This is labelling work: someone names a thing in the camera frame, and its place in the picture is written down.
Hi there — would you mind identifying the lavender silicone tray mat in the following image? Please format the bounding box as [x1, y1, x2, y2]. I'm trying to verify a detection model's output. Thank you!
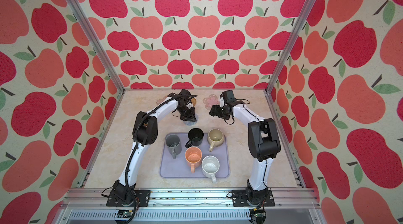
[160, 132, 230, 179]

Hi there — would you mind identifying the woven rattan round coaster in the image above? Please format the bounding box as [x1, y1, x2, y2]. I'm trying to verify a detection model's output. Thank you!
[191, 98, 197, 106]

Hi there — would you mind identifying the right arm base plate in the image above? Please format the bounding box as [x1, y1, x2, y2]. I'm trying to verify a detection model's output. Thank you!
[231, 190, 276, 207]

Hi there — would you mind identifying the front aluminium rail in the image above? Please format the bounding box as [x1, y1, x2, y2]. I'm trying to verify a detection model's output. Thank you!
[51, 187, 326, 224]

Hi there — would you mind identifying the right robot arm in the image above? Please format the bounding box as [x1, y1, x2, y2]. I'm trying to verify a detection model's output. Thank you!
[209, 104, 281, 206]

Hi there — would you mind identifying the orange mug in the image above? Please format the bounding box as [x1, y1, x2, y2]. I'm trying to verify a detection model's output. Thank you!
[185, 146, 203, 173]

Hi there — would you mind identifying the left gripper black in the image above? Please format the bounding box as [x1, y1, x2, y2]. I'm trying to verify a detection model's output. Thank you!
[177, 105, 197, 122]

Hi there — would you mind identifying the right aluminium frame post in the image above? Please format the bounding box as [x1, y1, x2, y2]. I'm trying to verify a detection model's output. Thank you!
[264, 0, 316, 96]

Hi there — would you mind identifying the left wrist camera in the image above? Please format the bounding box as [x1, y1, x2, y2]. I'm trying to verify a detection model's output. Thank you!
[179, 89, 192, 98]

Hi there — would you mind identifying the white mug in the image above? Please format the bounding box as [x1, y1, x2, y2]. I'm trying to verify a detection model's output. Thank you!
[201, 155, 220, 183]

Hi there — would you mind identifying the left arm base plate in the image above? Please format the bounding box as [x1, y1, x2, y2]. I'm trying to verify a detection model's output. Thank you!
[106, 190, 151, 207]

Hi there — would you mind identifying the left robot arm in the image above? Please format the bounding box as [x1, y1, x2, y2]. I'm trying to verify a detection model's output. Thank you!
[108, 89, 197, 206]

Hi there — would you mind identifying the black mug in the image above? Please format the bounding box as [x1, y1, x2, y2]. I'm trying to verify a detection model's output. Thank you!
[185, 128, 204, 148]

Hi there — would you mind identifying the grey round knitted coaster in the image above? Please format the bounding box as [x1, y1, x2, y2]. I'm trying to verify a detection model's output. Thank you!
[183, 114, 198, 126]

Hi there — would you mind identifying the aluminium frame post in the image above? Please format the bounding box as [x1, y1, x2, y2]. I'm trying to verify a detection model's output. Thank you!
[264, 0, 316, 96]
[66, 0, 125, 94]

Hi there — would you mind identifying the beige mug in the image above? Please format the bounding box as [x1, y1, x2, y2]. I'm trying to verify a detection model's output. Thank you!
[207, 129, 225, 152]

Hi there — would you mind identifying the left aluminium frame post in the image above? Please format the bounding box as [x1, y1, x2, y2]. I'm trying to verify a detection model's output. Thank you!
[66, 0, 125, 94]

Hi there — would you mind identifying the pink flower coaster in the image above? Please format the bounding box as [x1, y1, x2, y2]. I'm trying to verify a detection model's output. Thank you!
[156, 96, 167, 105]
[203, 94, 220, 110]

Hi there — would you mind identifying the grey mug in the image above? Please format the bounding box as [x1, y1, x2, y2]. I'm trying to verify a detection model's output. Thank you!
[165, 134, 182, 159]

